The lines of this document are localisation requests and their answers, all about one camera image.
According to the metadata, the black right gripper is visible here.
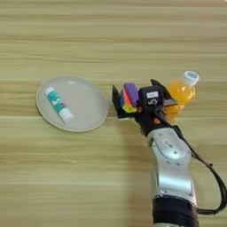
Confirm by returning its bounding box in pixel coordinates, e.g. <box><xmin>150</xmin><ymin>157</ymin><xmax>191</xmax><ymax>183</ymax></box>
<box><xmin>111</xmin><ymin>78</ymin><xmax>179</xmax><ymax>137</ymax></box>

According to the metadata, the purple rectangular block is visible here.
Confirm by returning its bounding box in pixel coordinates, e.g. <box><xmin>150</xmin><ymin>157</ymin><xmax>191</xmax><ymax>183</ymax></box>
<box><xmin>122</xmin><ymin>82</ymin><xmax>140</xmax><ymax>108</ymax></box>

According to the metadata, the multicoloured puzzle cube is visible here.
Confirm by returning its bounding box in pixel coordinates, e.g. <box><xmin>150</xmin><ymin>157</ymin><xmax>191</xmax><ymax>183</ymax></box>
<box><xmin>119</xmin><ymin>87</ymin><xmax>140</xmax><ymax>114</ymax></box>

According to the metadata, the round grey plate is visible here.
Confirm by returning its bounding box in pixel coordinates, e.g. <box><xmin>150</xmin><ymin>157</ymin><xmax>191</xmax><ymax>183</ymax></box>
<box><xmin>35</xmin><ymin>75</ymin><xmax>110</xmax><ymax>133</ymax></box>

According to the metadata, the teal and white glue stick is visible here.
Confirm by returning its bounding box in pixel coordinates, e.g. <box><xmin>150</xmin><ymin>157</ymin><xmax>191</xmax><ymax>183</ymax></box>
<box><xmin>44</xmin><ymin>86</ymin><xmax>75</xmax><ymax>124</ymax></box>

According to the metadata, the black box with white label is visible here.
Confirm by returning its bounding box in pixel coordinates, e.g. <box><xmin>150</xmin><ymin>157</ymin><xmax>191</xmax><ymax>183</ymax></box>
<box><xmin>137</xmin><ymin>86</ymin><xmax>165</xmax><ymax>109</ymax></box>

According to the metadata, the orange juice bottle white cap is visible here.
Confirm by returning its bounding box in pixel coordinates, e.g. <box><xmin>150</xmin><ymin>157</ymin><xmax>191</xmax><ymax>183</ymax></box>
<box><xmin>163</xmin><ymin>70</ymin><xmax>200</xmax><ymax>123</ymax></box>

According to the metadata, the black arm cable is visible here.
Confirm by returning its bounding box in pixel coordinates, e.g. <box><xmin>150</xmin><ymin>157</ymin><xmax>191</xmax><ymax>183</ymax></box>
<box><xmin>171</xmin><ymin>123</ymin><xmax>227</xmax><ymax>215</ymax></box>

